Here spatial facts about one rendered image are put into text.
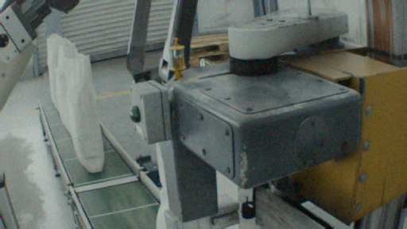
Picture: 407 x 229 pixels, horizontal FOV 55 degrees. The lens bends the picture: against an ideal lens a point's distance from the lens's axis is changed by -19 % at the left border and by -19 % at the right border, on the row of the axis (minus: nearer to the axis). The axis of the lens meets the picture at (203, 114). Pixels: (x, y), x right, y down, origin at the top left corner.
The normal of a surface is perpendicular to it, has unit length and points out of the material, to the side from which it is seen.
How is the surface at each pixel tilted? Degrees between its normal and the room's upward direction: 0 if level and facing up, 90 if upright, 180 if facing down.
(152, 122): 90
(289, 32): 90
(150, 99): 90
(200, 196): 90
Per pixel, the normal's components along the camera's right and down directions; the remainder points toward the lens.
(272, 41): 0.77, 0.15
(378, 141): 0.43, 0.25
